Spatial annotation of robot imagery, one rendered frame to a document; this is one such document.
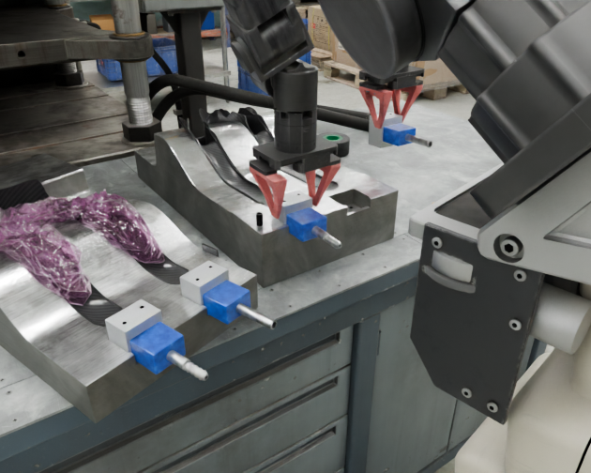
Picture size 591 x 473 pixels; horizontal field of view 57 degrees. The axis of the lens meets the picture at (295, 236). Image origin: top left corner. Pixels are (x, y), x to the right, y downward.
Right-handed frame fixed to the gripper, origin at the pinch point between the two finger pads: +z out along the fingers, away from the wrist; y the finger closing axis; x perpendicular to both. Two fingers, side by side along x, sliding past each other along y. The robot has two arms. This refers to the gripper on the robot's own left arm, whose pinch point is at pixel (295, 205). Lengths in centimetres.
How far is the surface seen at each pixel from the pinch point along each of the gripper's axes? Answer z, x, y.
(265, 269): 7.7, 1.8, 6.5
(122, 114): 14, -100, -8
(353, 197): 3.5, -2.8, -13.5
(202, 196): 3.4, -16.8, 6.8
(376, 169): 11.4, -22.6, -37.5
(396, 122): -3.7, -11.2, -30.4
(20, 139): 14, -93, 21
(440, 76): 77, -249, -321
